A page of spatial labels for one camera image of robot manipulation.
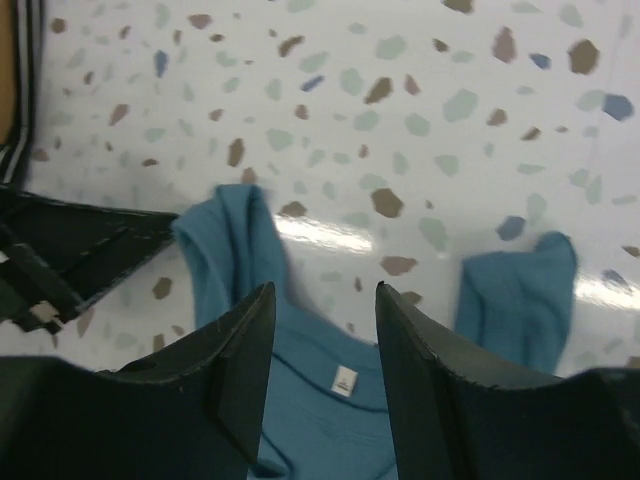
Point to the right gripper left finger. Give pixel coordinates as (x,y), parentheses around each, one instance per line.
(192,410)

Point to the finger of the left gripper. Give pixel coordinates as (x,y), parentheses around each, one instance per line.
(59,258)

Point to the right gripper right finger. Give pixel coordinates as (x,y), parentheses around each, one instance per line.
(458,411)

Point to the blue tank top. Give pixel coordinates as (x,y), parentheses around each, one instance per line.
(326,413)

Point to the folded thin-striped tank top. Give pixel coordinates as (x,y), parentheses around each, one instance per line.
(22,24)

